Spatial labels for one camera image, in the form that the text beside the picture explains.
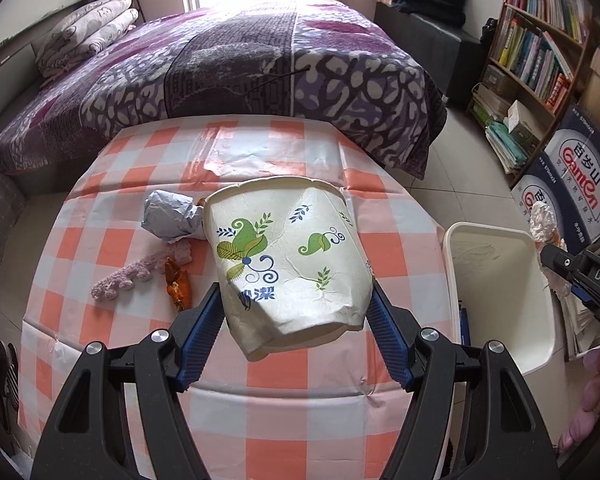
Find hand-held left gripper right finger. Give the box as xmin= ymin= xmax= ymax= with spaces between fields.
xmin=365 ymin=280 xmax=561 ymax=480

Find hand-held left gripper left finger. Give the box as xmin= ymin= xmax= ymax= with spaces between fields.
xmin=30 ymin=280 xmax=231 ymax=480

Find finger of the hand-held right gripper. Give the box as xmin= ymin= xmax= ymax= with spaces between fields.
xmin=569 ymin=282 xmax=598 ymax=308
xmin=539 ymin=244 xmax=588 ymax=286

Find white tissue wad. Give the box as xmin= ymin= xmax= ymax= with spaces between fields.
xmin=529 ymin=201 xmax=573 ymax=301

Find white plastic trash bin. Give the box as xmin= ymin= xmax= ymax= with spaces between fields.
xmin=442 ymin=221 xmax=556 ymax=378

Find leaf print paper cup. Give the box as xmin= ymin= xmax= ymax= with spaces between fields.
xmin=202 ymin=176 xmax=373 ymax=361

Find orange candy wrapper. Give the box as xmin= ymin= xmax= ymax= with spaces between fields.
xmin=164 ymin=257 xmax=193 ymax=313

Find blue white water carton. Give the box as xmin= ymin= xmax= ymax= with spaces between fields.
xmin=540 ymin=105 xmax=600 ymax=256
xmin=510 ymin=172 xmax=563 ymax=233

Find pink fluffy strip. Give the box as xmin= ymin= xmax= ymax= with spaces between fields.
xmin=91 ymin=237 xmax=193 ymax=302

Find orange white checkered tablecloth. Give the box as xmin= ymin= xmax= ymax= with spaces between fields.
xmin=17 ymin=116 xmax=456 ymax=480

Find grey crumpled paper ball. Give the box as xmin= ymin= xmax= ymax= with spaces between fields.
xmin=141 ymin=190 xmax=206 ymax=246

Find stack of flat books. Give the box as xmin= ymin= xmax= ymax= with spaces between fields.
xmin=467 ymin=85 xmax=531 ymax=176

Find white tissue box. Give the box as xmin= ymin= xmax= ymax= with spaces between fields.
xmin=502 ymin=100 xmax=546 ymax=148

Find small grey box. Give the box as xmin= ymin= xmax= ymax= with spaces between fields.
xmin=482 ymin=65 xmax=516 ymax=98

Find row of colourful tall books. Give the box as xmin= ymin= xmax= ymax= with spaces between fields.
xmin=492 ymin=17 xmax=573 ymax=113

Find black ribbed object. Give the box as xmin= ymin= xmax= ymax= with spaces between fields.
xmin=0 ymin=340 xmax=21 ymax=456

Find wooden bookshelf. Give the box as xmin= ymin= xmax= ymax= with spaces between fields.
xmin=462 ymin=0 xmax=598 ymax=188

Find black bag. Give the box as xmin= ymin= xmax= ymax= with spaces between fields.
xmin=479 ymin=17 xmax=500 ymax=58

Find black storage bench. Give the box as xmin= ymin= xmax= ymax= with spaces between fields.
xmin=374 ymin=2 xmax=483 ymax=101

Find purple patterned bed blanket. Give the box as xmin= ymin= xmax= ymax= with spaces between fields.
xmin=0 ymin=0 xmax=448 ymax=181

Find navy folded clothes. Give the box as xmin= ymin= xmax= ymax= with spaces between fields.
xmin=392 ymin=0 xmax=468 ymax=26

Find white patterned folded pillow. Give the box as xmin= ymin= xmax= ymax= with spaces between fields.
xmin=45 ymin=0 xmax=133 ymax=56
xmin=35 ymin=7 xmax=141 ymax=78

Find dark wooden bed headboard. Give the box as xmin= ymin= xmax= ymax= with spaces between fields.
xmin=0 ymin=0 xmax=91 ymax=126

